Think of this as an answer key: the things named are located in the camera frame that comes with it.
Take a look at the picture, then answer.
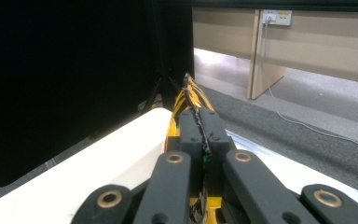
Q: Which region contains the thin white cable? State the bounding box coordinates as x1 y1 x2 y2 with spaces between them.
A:
261 18 358 153

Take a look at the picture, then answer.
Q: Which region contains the black curtain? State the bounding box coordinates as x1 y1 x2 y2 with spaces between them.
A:
0 0 196 198

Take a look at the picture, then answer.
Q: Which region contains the black metal stand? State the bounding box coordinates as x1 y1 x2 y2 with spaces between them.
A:
138 76 185 112

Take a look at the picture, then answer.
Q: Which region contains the white plastic tray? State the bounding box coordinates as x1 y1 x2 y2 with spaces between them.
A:
0 106 358 224

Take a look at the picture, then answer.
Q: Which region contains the yellow black chip bag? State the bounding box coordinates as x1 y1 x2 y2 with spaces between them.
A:
164 73 223 224

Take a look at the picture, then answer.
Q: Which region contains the beige wooden desk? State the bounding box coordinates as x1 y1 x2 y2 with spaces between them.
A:
192 7 358 101

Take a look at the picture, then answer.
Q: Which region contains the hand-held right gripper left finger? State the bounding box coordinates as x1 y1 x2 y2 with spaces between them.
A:
167 110 205 157

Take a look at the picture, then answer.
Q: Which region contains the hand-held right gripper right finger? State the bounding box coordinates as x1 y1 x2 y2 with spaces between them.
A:
200 108 237 157

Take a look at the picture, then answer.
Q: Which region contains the white wall socket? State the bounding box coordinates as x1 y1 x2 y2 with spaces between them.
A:
261 9 293 27

